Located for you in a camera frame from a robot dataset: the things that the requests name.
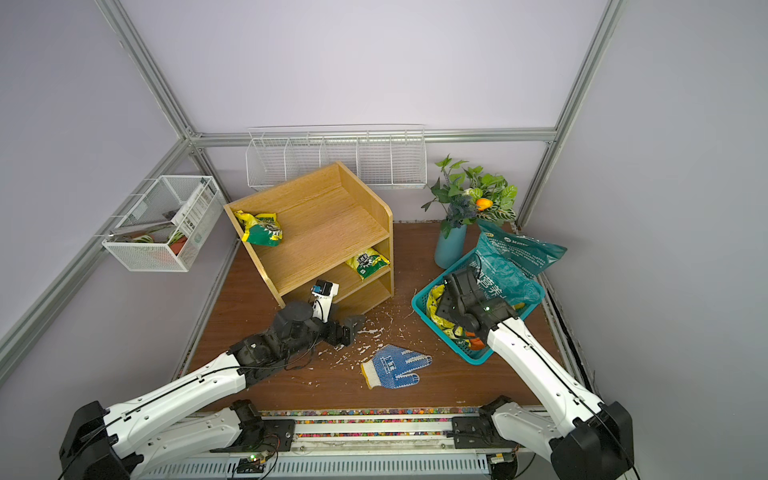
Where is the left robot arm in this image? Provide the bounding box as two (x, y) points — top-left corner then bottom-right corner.
(59, 302), (365, 479)

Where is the large green soil bag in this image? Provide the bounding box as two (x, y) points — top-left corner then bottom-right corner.
(468, 220), (568, 306)

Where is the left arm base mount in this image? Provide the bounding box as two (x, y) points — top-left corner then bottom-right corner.
(212, 400), (296, 453)

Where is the artificial green plant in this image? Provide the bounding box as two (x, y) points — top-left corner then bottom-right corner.
(421, 156), (518, 238)

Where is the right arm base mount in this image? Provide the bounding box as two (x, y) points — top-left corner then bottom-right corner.
(448, 395), (521, 449)

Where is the teal vase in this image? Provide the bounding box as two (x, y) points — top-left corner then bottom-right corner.
(434, 225), (467, 269)

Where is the wooden two-tier shelf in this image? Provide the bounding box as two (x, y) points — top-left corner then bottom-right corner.
(224, 162), (395, 316)

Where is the small bag shelf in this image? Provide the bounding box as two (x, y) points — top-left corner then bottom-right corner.
(345, 248), (390, 280)

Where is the small yellow bag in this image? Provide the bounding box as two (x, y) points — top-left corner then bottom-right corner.
(426, 284), (455, 339)

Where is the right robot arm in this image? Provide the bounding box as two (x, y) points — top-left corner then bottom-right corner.
(437, 269), (637, 479)

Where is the teal plastic basket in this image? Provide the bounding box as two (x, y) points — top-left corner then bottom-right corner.
(410, 248), (547, 366)

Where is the blue dotted work glove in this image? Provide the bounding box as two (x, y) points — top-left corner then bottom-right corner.
(361, 345), (432, 389)

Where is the white wire wall rack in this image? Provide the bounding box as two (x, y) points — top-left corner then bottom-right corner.
(245, 124), (427, 190)

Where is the white wire side basket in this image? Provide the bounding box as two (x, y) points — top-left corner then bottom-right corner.
(102, 175), (224, 273)

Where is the yellow green bag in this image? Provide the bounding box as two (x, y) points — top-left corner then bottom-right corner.
(234, 210), (283, 247)

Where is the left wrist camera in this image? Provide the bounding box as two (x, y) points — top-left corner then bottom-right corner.
(311, 279), (339, 322)

